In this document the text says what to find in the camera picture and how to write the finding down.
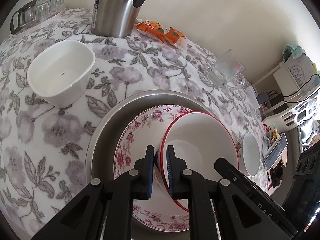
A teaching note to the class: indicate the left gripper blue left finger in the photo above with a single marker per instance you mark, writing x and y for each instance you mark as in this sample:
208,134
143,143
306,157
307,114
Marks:
150,161

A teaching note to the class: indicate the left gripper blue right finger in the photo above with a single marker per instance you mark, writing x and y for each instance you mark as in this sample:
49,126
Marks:
170,150

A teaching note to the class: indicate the floral rimmed round plate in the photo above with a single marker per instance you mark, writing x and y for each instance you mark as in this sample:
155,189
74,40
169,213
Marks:
140,154

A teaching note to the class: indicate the strawberry pattern bowl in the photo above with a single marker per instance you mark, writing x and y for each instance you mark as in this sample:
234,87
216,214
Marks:
199,139

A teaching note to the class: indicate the stainless steel round pan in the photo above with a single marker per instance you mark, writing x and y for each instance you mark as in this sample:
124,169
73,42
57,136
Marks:
101,149

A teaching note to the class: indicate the pale blue ceramic bowl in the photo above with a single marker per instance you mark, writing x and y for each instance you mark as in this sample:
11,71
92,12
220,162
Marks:
250,154

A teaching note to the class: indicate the clear glass mug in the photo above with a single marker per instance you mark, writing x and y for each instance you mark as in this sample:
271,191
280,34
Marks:
227,71

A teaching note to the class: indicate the white power strip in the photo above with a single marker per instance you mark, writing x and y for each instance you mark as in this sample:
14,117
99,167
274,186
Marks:
252,97

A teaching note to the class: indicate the floral tablecloth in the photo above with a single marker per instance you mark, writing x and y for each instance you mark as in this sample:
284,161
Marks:
43,148

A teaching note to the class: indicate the smartphone on stand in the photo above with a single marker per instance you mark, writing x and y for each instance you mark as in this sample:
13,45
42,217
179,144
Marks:
276,153

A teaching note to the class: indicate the black power adapter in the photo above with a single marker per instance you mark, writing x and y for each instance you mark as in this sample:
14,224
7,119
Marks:
262,98

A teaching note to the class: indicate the orange snack packet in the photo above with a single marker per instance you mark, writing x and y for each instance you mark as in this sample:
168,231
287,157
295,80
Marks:
176,38
152,30

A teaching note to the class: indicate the small white cup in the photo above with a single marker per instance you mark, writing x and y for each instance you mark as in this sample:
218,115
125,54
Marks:
60,74

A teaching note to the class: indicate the white lattice shelf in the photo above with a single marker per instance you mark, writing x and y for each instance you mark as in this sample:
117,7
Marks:
292,87

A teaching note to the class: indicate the stainless steel thermos jug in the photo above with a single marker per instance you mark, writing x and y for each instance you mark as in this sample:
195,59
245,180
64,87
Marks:
114,18

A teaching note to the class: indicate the glass teapot with cups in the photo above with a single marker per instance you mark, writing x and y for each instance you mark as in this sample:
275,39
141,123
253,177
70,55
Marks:
35,13

